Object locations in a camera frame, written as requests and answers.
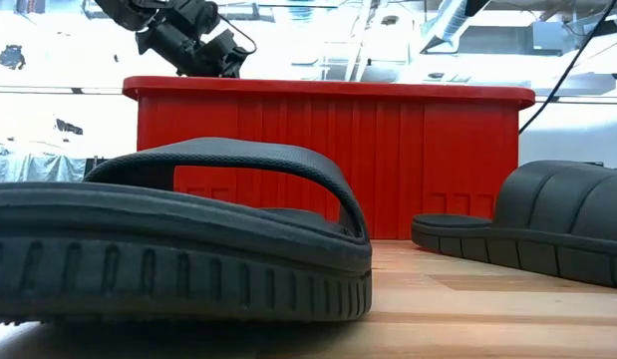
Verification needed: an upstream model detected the black cable to right arm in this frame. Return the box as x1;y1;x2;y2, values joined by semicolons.
517;0;617;137

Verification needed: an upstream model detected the black rubber slide sandal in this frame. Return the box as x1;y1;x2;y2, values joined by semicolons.
411;159;617;290
0;137;374;325

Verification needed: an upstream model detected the grey blue tarp cover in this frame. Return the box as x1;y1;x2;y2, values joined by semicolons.
0;153;88;184

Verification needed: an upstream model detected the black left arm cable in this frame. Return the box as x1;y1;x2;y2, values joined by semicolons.
217;13;258;57

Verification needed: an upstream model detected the silver ventilation duct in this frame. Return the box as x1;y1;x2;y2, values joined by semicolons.
421;0;491;54

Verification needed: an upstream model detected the red plastic bin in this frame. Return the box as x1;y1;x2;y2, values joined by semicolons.
122;75;537;241

